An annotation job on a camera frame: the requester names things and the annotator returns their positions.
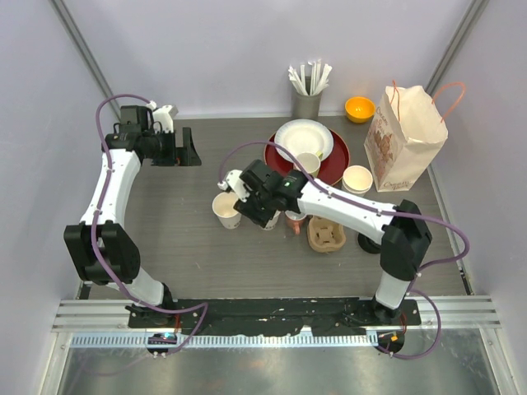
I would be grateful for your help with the white wrapped straws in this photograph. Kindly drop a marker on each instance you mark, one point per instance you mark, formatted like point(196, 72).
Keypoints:
point(310, 79)

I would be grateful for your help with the aluminium frame rail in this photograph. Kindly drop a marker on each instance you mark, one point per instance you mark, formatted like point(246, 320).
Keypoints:
point(99, 323)

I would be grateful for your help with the orange bowl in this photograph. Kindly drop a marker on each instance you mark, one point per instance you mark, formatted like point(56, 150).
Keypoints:
point(359, 109)

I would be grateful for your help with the black cup lids stack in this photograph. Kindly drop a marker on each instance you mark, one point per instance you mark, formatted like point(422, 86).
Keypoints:
point(368, 245)

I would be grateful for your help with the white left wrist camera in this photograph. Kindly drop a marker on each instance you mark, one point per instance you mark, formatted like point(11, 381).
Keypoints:
point(163, 117)

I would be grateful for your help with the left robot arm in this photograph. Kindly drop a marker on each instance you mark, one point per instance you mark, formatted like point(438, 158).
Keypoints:
point(100, 248)

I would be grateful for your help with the red round tray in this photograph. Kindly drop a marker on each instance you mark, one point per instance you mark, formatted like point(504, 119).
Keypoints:
point(331, 170)

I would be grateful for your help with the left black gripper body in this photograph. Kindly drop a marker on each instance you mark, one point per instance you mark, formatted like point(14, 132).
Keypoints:
point(161, 146)

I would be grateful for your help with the white paper cup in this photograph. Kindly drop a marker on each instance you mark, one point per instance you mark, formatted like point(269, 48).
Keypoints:
point(223, 208)
point(271, 224)

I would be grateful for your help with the stack of white paper cups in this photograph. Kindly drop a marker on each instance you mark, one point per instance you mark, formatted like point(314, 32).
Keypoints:
point(357, 180)

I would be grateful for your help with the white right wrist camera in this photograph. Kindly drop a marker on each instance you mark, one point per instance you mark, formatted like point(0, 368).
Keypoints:
point(232, 183)

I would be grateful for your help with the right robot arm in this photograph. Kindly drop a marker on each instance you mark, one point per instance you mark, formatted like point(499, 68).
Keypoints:
point(396, 232)

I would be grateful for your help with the grey straw holder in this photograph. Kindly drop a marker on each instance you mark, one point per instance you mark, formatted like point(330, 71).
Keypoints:
point(305, 106)

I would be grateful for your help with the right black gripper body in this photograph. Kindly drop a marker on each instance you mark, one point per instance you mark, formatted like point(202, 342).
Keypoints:
point(256, 208)

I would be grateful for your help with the white paper plate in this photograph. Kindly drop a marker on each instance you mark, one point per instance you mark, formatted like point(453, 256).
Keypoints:
point(305, 135)

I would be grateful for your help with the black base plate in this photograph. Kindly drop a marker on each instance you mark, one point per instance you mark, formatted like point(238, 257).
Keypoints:
point(280, 317)

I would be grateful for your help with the brown cardboard cup carrier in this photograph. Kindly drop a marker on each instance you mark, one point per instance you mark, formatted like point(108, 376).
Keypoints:
point(325, 236)

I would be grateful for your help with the pink mug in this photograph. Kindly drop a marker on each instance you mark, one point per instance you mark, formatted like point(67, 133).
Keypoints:
point(295, 221)

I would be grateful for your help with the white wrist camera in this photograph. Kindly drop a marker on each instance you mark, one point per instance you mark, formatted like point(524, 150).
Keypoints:
point(163, 117)
point(232, 183)

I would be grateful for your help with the paper takeout bag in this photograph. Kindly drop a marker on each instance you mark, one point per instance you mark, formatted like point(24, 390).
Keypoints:
point(405, 135)

